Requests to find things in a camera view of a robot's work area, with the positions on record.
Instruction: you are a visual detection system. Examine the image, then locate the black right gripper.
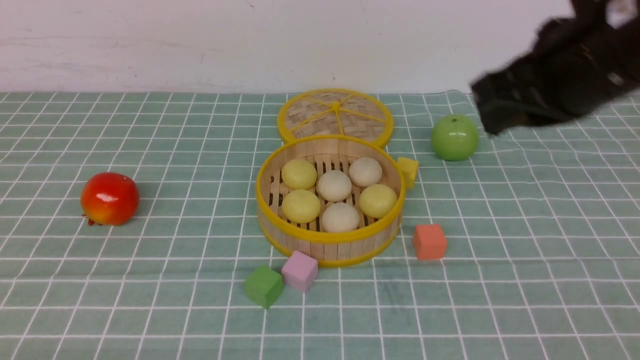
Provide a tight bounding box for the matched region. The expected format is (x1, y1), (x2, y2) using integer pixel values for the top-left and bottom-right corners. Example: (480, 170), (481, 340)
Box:
(470, 0), (640, 136)

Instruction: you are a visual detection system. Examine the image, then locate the beige bun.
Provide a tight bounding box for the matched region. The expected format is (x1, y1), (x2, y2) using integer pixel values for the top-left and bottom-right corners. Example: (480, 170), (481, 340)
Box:
(316, 170), (352, 203)
(320, 202), (360, 233)
(349, 157), (383, 188)

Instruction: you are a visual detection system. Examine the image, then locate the yellow bun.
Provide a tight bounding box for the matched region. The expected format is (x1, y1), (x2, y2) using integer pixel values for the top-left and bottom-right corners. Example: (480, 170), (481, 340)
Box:
(280, 158), (318, 191)
(281, 189), (321, 224)
(358, 184), (398, 219)

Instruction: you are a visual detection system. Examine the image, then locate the beige bun front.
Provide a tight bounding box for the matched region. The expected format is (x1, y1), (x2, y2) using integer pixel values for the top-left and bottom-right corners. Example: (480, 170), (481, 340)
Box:
(320, 202), (360, 233)

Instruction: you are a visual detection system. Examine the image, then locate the woven bamboo steamer lid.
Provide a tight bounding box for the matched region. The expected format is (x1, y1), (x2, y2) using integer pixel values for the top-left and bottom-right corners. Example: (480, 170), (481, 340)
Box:
(276, 88), (394, 148)

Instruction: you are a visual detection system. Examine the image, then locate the bamboo steamer tray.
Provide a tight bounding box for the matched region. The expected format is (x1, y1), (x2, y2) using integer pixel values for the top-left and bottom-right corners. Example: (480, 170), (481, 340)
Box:
(254, 135), (406, 268)

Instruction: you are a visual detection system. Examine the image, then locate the green apple toy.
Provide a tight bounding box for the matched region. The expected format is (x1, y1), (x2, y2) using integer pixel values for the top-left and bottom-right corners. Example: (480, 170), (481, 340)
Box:
(430, 114), (480, 162)

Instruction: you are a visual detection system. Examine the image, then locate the yellow cube block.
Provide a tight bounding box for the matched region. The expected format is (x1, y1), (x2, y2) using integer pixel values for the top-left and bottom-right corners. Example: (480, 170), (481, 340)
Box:
(396, 156), (419, 189)

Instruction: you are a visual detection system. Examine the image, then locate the green checkered tablecloth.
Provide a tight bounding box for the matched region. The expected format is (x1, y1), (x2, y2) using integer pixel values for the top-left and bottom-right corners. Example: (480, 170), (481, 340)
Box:
(0, 91), (640, 360)

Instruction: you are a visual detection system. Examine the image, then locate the orange cube block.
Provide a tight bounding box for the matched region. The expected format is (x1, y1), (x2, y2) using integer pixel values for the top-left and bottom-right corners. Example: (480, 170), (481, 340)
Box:
(413, 223), (448, 261)

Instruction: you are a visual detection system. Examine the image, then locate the pink cube block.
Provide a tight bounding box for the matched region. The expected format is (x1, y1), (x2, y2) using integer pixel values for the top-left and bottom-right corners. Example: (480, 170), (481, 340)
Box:
(281, 250), (319, 293)

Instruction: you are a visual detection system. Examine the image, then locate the green cube block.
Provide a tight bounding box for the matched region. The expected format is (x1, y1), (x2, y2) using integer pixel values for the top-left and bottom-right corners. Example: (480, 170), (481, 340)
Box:
(244, 264), (284, 310)

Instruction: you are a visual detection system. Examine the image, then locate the red pomegranate toy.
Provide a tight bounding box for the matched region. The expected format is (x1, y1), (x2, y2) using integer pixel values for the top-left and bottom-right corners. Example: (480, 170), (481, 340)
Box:
(80, 172), (140, 226)

